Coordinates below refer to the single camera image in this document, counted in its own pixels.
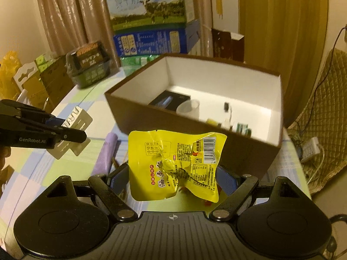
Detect small green boxes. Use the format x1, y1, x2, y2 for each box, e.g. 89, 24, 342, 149
35, 51, 58, 71

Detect black metal frame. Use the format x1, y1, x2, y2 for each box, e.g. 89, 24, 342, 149
329, 213, 347, 228

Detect blue carton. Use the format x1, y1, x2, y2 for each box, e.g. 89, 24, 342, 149
113, 19, 201, 57

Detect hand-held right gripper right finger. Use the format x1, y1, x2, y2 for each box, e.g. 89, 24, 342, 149
209, 165, 303, 222

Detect desktop with checked tablecloth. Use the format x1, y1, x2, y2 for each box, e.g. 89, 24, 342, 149
0, 68, 313, 240

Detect brown cardboard carton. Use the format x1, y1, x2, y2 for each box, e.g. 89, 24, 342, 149
40, 56, 71, 96

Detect milk carton with cow print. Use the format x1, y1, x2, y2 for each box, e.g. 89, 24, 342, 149
104, 0, 196, 32

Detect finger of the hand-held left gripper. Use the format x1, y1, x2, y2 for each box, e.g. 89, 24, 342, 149
0, 114, 88, 143
0, 99, 65, 127

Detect quilted chair cover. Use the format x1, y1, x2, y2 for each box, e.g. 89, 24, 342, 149
287, 47, 347, 194

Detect wooden door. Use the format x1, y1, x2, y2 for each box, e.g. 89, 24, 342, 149
237, 0, 329, 125

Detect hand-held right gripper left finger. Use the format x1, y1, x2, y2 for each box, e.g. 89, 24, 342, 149
44, 165, 137, 222

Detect beige curtain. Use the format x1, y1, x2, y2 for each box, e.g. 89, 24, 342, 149
33, 0, 215, 69

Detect white plastic rack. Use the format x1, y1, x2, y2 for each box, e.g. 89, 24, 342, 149
53, 106, 93, 160

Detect white power strip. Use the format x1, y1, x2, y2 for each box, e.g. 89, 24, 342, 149
299, 137, 322, 163

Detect purple bag roll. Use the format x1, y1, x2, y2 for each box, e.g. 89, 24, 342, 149
92, 133, 119, 178

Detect translucent plastic cup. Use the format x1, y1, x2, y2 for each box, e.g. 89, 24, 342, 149
176, 99, 201, 119

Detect black cable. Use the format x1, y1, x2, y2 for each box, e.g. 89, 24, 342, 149
295, 24, 347, 147

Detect black shaver box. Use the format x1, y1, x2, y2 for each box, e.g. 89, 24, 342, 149
149, 91, 192, 112

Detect green carton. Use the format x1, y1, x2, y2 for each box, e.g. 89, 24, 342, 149
121, 54, 163, 68

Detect dark snack package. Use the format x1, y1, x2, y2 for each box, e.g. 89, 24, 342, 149
66, 41, 112, 89

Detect yellow plastic bag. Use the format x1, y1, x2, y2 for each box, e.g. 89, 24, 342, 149
0, 50, 23, 101

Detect brown cardboard box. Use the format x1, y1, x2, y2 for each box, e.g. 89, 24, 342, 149
104, 54, 284, 181

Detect brown paper bag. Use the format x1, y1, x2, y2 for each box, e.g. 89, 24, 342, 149
211, 28, 245, 63

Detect small white green jar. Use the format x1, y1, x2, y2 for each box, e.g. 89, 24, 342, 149
232, 122, 251, 136

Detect white cable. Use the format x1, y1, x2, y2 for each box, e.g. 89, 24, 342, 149
308, 143, 326, 185

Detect yellow snack packet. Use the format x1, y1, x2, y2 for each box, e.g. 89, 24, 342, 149
128, 130, 228, 203

